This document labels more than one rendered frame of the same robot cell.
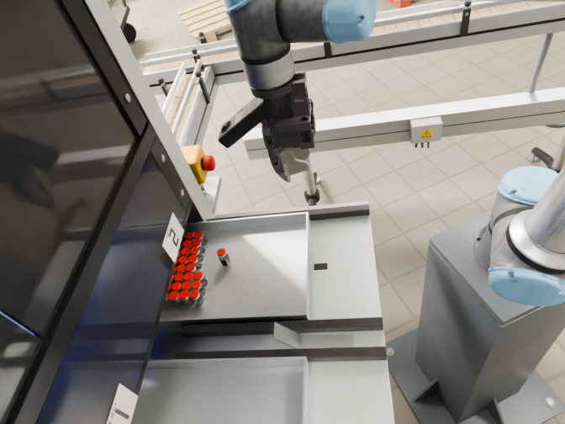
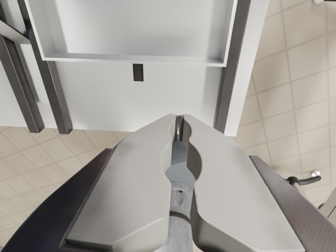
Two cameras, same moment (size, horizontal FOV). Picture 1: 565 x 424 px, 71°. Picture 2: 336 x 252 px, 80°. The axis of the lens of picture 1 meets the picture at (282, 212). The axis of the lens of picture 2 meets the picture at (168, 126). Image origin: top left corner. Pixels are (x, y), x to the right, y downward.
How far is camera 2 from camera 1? 71 cm
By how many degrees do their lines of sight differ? 60
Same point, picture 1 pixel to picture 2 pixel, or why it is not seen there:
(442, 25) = not seen: outside the picture
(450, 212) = (295, 117)
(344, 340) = (43, 93)
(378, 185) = not seen: outside the picture
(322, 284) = (110, 73)
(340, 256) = (153, 98)
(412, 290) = not seen: hidden behind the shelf
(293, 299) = (82, 33)
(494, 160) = (327, 154)
